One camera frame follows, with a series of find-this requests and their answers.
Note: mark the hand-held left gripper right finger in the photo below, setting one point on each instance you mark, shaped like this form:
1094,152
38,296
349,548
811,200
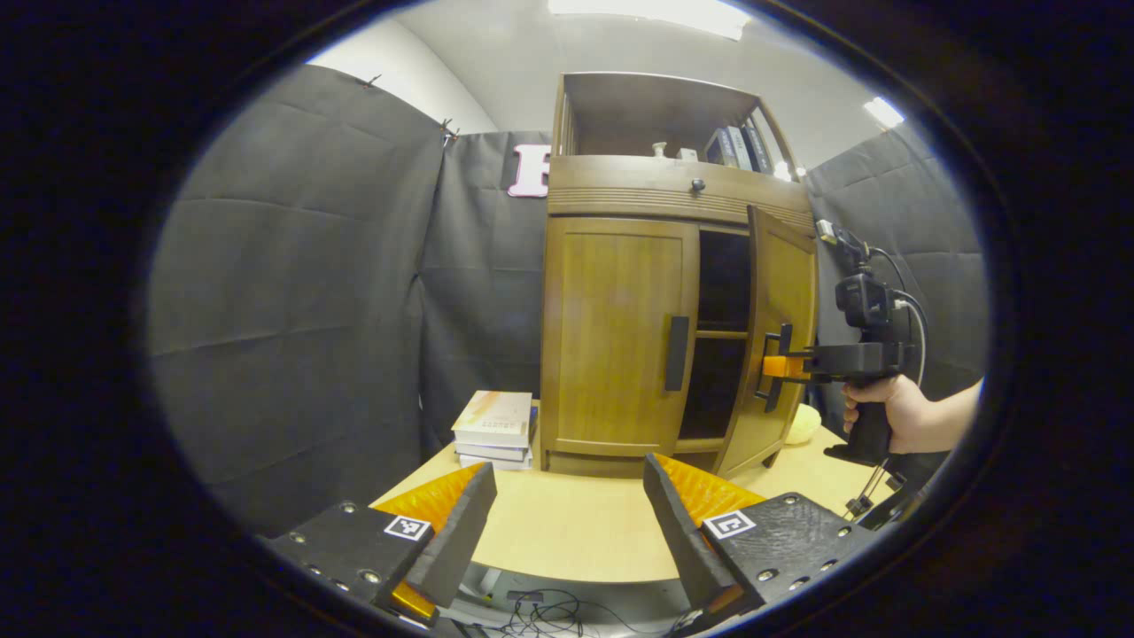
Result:
682,540

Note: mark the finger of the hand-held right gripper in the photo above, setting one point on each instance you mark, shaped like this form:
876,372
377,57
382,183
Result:
784,366

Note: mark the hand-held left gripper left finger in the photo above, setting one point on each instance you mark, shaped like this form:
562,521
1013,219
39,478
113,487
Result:
461,540

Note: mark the wooden shoe cabinet door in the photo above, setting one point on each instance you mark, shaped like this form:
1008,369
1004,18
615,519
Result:
788,283
611,337

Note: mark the wooden double-door shoe cabinet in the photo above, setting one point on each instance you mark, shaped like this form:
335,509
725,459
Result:
620,190

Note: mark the wooden cabinet drawer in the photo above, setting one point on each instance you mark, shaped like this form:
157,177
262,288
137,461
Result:
620,186

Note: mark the pale yellow round object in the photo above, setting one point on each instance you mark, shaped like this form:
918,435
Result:
803,425

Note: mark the wooden inner shelf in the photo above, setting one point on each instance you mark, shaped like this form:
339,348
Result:
722,335

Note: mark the blue edged book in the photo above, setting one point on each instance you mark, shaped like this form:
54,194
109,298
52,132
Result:
500,462

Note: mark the white thin book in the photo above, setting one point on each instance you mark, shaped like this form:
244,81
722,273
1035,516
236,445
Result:
496,451

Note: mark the peach cover book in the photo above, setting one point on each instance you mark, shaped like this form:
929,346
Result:
494,415

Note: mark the black stand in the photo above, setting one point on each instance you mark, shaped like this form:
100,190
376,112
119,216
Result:
873,496

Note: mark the dark upright book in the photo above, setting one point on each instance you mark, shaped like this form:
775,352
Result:
758,149

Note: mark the white spine upright book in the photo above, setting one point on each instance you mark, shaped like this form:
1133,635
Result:
741,149

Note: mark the blue-grey upright book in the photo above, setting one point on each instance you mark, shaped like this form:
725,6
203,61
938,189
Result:
719,148

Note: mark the small ceiling light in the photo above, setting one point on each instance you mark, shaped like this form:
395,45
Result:
883,112

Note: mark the large ceiling light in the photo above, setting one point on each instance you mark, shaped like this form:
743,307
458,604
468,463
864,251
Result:
656,13

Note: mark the black cloth clip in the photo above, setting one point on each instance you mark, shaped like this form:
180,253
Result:
368,81
448,132

